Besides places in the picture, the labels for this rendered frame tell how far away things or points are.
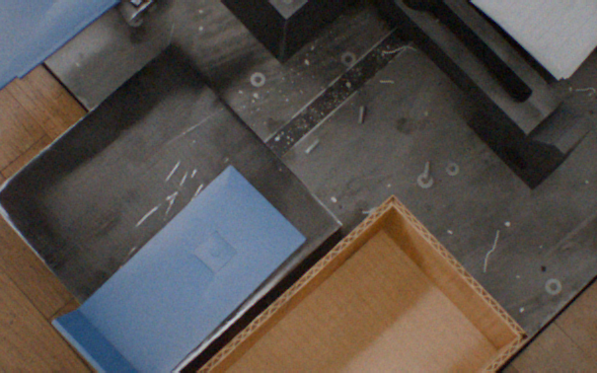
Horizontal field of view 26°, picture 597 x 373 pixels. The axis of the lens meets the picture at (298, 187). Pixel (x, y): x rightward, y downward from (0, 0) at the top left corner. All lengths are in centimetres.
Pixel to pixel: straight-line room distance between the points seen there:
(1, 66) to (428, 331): 32
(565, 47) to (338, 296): 22
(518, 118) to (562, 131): 3
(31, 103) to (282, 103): 17
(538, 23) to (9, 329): 40
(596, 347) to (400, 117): 20
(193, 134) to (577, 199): 26
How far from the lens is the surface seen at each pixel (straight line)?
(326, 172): 87
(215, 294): 82
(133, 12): 82
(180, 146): 85
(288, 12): 81
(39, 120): 89
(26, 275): 86
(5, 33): 81
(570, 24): 88
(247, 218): 83
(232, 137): 85
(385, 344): 84
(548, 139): 81
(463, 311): 85
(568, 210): 89
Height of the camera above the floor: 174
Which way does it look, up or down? 75 degrees down
